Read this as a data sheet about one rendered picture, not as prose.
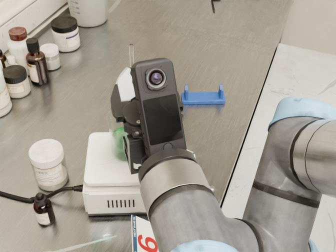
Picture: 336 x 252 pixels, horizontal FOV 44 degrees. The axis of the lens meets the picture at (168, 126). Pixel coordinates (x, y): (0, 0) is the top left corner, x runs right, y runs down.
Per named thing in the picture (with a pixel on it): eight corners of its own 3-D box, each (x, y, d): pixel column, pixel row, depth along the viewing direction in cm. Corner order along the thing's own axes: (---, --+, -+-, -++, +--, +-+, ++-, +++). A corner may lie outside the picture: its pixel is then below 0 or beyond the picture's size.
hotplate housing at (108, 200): (193, 160, 83) (196, 131, 78) (201, 215, 74) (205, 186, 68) (80, 162, 82) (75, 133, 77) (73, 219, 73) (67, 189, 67)
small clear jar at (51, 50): (38, 66, 106) (34, 48, 102) (53, 58, 108) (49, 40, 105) (50, 73, 103) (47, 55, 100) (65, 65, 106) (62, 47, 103)
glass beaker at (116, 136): (126, 135, 76) (124, 98, 70) (154, 150, 74) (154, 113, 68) (100, 157, 72) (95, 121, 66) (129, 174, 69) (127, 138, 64)
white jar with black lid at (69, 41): (50, 49, 111) (45, 25, 106) (62, 37, 116) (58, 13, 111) (73, 54, 110) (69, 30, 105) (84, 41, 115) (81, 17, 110)
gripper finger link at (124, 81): (110, 96, 65) (124, 135, 59) (107, 64, 61) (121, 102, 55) (130, 93, 66) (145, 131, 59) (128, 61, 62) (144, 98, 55)
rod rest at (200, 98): (222, 94, 99) (224, 82, 97) (225, 104, 97) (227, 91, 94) (180, 95, 98) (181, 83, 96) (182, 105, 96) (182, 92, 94)
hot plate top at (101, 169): (155, 134, 77) (155, 130, 77) (157, 185, 68) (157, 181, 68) (89, 135, 77) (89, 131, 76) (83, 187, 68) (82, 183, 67)
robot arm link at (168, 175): (147, 192, 42) (223, 176, 44) (136, 160, 45) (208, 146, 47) (147, 235, 47) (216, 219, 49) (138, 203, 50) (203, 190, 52)
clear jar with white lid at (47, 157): (36, 170, 80) (27, 140, 75) (68, 165, 82) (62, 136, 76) (36, 195, 76) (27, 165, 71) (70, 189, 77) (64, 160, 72)
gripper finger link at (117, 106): (105, 93, 58) (119, 135, 52) (104, 84, 57) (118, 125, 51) (138, 88, 60) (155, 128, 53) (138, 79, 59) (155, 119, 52)
